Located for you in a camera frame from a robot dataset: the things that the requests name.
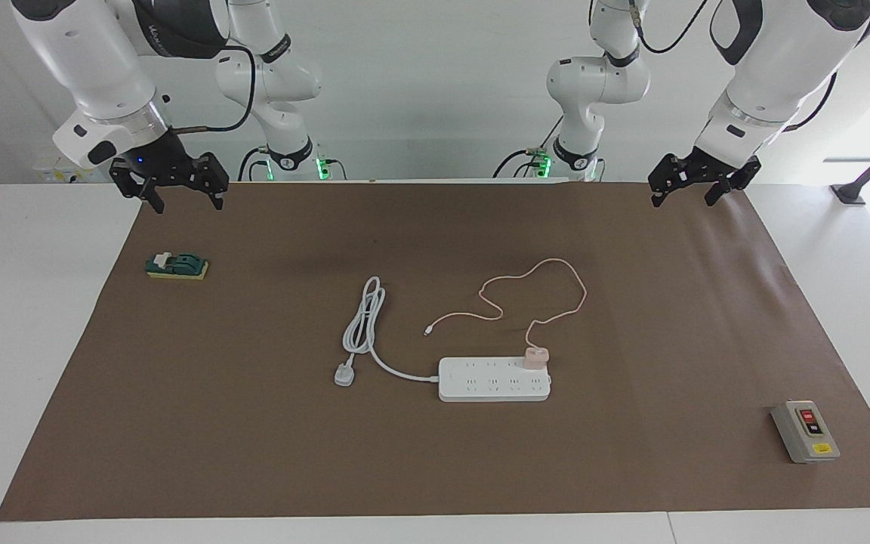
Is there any pink charging cable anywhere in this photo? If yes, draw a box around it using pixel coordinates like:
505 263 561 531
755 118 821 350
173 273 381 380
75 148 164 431
424 258 588 350

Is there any white power strip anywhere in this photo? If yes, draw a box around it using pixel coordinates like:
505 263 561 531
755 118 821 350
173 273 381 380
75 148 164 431
438 357 552 403

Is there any white box with yellow labels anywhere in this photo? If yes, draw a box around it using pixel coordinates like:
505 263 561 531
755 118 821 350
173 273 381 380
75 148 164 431
33 155 115 184

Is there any brown paper table mat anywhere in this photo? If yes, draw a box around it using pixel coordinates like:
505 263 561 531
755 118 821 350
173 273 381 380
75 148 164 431
0 181 870 522

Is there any black right base cable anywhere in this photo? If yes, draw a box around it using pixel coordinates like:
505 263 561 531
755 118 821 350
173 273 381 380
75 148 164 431
237 146 273 182

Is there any black base cable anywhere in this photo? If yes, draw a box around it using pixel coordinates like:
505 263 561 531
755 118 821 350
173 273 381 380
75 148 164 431
237 146 273 182
492 117 564 179

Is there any green knife switch yellow base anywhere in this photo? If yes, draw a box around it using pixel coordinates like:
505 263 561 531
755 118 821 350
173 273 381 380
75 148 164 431
145 252 210 281

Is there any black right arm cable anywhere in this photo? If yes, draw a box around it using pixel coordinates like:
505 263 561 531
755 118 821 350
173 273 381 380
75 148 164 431
171 45 256 135

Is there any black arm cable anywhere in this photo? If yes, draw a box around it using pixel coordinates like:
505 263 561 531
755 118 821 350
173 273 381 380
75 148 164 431
590 0 838 131
171 45 256 135

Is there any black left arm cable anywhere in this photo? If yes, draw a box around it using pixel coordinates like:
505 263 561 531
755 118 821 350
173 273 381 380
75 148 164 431
590 0 838 131

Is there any black left base cable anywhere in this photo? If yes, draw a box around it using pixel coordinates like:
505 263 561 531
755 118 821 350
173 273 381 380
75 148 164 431
492 117 564 179

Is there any white power cord with plug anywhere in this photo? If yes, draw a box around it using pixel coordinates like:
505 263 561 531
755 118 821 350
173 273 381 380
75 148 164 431
334 277 442 388

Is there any grey push button switch box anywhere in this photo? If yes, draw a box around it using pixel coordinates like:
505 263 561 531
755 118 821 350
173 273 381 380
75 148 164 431
771 400 841 464

